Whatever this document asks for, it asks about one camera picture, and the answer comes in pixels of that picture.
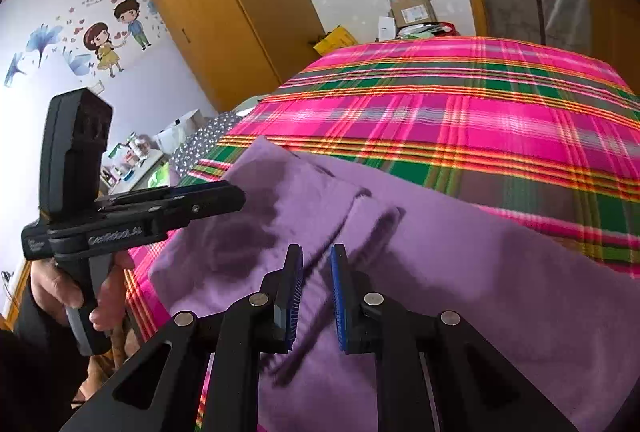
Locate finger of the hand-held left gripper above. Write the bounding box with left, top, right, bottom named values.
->
left=95, top=182, right=247, bottom=233
left=107, top=181, right=232, bottom=203

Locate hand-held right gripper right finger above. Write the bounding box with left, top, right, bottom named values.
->
left=330, top=243, right=578, bottom=432

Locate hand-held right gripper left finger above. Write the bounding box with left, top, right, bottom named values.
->
left=60, top=243, right=305, bottom=432

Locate purple knit garment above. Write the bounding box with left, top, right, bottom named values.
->
left=147, top=136, right=640, bottom=432

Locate person's left forearm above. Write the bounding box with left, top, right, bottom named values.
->
left=0, top=292, right=101, bottom=432

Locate person's left hand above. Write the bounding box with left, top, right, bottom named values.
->
left=31, top=252, right=136, bottom=338

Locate purple folded cloth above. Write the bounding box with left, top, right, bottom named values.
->
left=167, top=159, right=196, bottom=187

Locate green plastic packet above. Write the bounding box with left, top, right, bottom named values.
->
left=147, top=162, right=171, bottom=188

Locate dark floral folded cloth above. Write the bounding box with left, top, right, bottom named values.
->
left=172, top=109, right=261, bottom=178

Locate cluttered white side table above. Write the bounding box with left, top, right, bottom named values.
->
left=100, top=147, right=166, bottom=193

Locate white paper bag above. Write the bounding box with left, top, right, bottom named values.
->
left=152, top=109, right=201, bottom=153

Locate group of small bottles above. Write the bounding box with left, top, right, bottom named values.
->
left=102, top=131, right=157, bottom=180

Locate wooden furniture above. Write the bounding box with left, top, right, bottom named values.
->
left=0, top=259, right=33, bottom=330

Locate wooden wardrobe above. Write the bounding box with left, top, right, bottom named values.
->
left=129, top=0, right=328, bottom=113

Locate yellow bag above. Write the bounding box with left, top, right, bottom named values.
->
left=312, top=25, right=360, bottom=56

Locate pink plaid blanket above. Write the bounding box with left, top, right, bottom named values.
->
left=122, top=36, right=640, bottom=432

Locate cardboard box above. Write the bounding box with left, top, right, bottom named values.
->
left=386, top=0, right=440, bottom=27

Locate cartoon wall sticker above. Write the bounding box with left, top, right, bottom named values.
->
left=2, top=0, right=168, bottom=88

